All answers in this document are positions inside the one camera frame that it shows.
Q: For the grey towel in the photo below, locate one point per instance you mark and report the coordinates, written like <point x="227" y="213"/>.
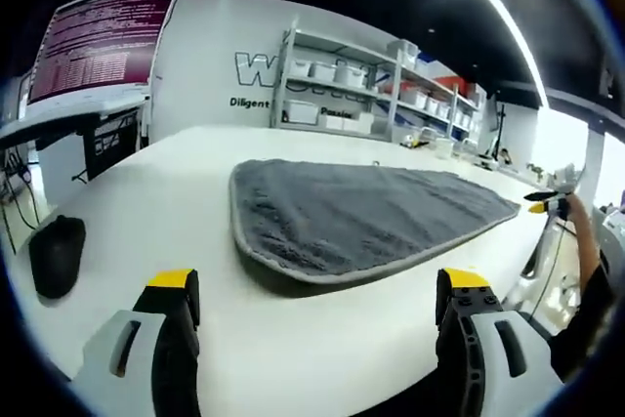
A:
<point x="351" y="217"/>

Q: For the black monitor on stand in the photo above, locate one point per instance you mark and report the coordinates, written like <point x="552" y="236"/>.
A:
<point x="502" y="129"/>

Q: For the clear plastic container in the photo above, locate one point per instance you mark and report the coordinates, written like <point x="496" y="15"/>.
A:
<point x="444" y="148"/>

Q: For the small white yellow device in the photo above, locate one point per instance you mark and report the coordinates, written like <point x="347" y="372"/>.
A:
<point x="415" y="142"/>

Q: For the black computer mouse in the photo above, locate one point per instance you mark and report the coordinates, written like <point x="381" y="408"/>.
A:
<point x="56" y="256"/>

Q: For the long ceiling light strip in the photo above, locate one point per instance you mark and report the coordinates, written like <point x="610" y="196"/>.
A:
<point x="512" y="26"/>

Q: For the black printed banner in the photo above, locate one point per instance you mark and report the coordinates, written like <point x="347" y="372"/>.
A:
<point x="107" y="143"/>

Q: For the metal shelving with white bins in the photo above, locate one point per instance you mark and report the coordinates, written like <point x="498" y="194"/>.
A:
<point x="349" y="74"/>

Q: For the white side desk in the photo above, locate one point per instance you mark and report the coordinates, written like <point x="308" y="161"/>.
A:
<point x="58" y="119"/>

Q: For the large display screen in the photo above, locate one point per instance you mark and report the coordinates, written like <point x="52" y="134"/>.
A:
<point x="97" y="41"/>

